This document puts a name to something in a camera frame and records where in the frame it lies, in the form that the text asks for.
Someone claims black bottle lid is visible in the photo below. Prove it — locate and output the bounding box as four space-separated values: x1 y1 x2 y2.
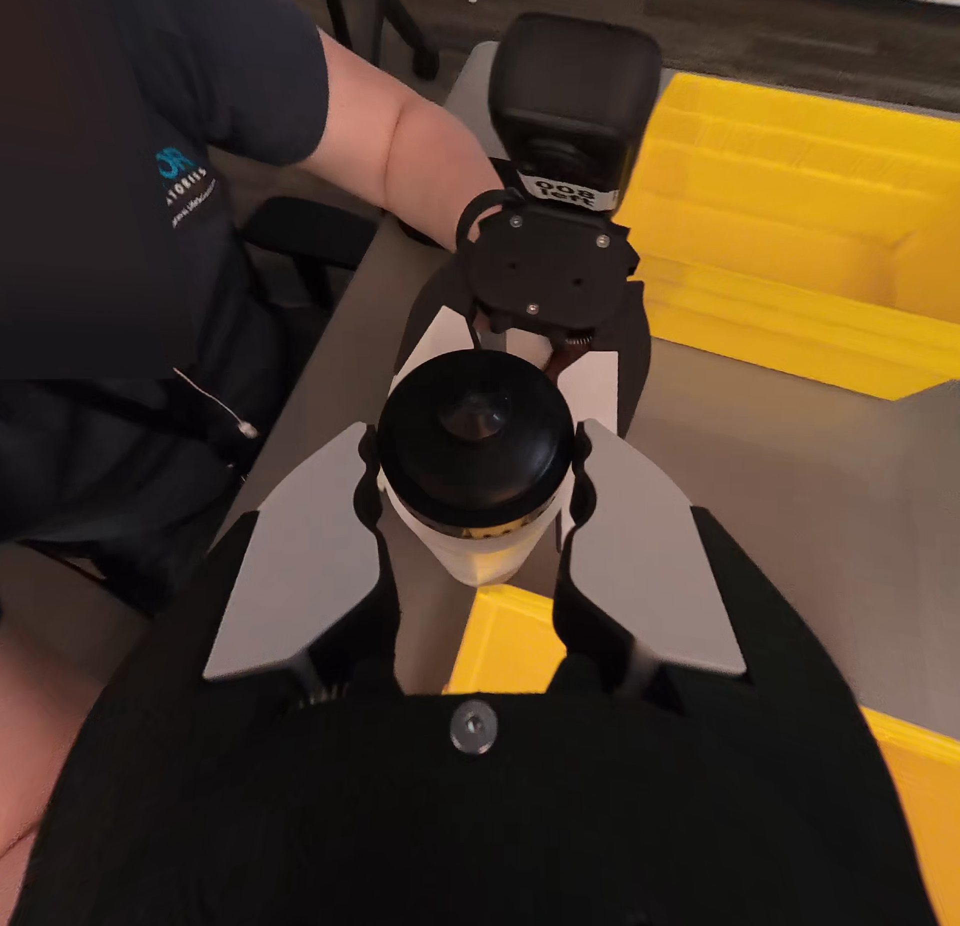
375 352 577 530

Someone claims person's left forearm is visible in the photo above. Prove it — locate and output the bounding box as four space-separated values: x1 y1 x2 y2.
308 29 504 252

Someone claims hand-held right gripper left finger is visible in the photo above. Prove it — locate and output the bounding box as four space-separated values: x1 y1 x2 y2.
203 421 403 684

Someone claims white plastic bottle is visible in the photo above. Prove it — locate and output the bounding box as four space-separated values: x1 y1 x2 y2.
378 469 574 590

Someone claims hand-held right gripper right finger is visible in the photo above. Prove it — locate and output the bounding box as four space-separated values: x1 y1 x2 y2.
552 419 748 680

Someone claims yellow plastic bin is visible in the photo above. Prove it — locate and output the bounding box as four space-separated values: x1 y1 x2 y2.
447 581 960 926
612 71 960 402

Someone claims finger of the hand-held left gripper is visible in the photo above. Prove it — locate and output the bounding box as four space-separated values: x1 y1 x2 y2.
393 266 519 405
548 281 654 440

